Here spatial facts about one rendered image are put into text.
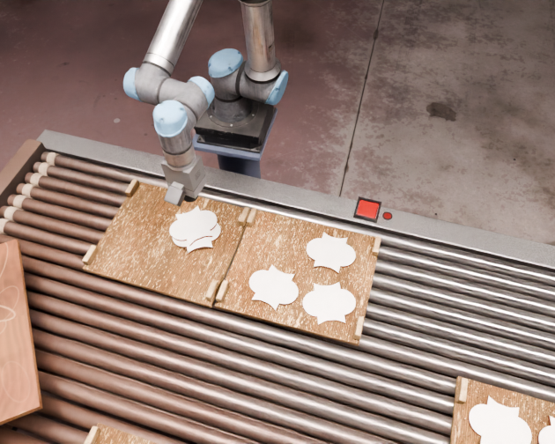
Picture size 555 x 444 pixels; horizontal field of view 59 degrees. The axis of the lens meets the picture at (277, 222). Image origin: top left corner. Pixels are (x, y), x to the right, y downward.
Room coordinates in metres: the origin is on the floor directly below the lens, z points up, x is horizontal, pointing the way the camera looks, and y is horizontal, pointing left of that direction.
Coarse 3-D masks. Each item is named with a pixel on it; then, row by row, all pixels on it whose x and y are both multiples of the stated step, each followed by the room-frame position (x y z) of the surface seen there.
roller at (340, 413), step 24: (72, 336) 0.54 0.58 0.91; (96, 336) 0.53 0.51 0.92; (144, 360) 0.46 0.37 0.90; (168, 360) 0.46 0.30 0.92; (192, 360) 0.45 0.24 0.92; (240, 384) 0.39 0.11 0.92; (264, 384) 0.38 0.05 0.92; (312, 408) 0.32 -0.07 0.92; (336, 408) 0.32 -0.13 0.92; (384, 432) 0.26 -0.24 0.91; (408, 432) 0.26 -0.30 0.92
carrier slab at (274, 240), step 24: (264, 216) 0.91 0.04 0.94; (240, 240) 0.82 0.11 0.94; (264, 240) 0.81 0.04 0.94; (288, 240) 0.81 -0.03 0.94; (360, 240) 0.80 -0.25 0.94; (240, 264) 0.73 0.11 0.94; (264, 264) 0.73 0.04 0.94; (288, 264) 0.73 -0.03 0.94; (312, 264) 0.72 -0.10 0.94; (360, 264) 0.72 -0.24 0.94; (240, 288) 0.65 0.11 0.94; (312, 288) 0.65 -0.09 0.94; (360, 288) 0.64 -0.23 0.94; (240, 312) 0.58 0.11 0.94; (264, 312) 0.58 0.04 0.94; (288, 312) 0.58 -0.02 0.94; (360, 312) 0.57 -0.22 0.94; (336, 336) 0.50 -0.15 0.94
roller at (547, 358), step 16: (0, 208) 0.98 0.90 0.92; (16, 208) 0.98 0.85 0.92; (32, 224) 0.93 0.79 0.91; (48, 224) 0.92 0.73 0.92; (64, 224) 0.91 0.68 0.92; (96, 240) 0.85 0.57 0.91; (368, 304) 0.60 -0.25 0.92; (384, 320) 0.56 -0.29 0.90; (400, 320) 0.55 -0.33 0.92; (416, 320) 0.55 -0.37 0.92; (432, 320) 0.55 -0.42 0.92; (448, 336) 0.50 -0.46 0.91; (464, 336) 0.50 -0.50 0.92; (480, 336) 0.50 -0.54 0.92; (512, 352) 0.45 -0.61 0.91; (528, 352) 0.45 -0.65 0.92; (544, 352) 0.44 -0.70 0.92
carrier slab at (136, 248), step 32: (160, 192) 1.01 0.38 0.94; (128, 224) 0.89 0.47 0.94; (160, 224) 0.89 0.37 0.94; (224, 224) 0.88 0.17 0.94; (96, 256) 0.78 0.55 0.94; (128, 256) 0.77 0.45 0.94; (160, 256) 0.77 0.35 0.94; (192, 256) 0.77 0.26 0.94; (224, 256) 0.76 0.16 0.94; (160, 288) 0.66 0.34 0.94; (192, 288) 0.66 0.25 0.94
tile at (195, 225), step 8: (176, 216) 0.90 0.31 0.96; (184, 216) 0.90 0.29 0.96; (192, 216) 0.90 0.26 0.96; (200, 216) 0.90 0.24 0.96; (208, 216) 0.89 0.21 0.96; (176, 224) 0.87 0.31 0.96; (184, 224) 0.87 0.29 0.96; (192, 224) 0.87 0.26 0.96; (200, 224) 0.87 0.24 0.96; (208, 224) 0.86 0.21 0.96; (216, 224) 0.87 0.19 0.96; (176, 232) 0.84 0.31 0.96; (184, 232) 0.84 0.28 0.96; (192, 232) 0.84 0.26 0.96; (200, 232) 0.84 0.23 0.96; (208, 232) 0.84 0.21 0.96; (184, 240) 0.81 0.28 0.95; (192, 240) 0.81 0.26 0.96
